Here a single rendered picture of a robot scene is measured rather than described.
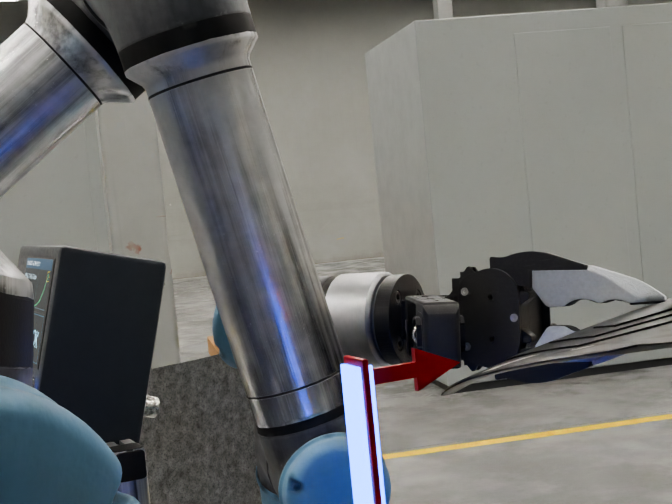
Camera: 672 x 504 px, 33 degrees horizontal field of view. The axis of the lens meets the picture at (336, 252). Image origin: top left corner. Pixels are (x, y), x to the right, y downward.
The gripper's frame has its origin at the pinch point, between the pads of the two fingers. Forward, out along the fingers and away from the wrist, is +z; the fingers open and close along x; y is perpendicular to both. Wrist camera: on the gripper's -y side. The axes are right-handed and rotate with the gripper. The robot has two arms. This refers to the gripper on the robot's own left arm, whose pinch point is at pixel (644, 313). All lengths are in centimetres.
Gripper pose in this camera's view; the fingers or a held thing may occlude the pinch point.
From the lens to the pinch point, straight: 79.9
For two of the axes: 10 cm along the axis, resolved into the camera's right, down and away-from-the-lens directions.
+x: 0.4, 10.0, -0.4
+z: 8.7, -0.5, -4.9
